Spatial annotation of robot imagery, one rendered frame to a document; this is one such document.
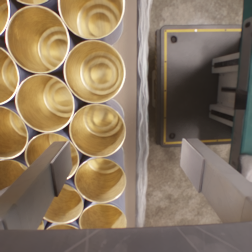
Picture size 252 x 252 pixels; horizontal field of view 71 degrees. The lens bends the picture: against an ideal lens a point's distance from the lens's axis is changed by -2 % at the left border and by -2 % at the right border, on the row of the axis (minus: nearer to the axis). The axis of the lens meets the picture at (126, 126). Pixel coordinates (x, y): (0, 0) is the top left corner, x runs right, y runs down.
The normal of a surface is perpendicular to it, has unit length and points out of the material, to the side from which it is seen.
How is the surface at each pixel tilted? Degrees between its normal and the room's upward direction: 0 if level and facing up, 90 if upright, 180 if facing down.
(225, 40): 0
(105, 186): 88
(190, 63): 0
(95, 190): 88
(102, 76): 2
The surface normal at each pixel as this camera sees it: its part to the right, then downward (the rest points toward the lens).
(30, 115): 0.88, -0.47
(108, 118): 0.04, 0.27
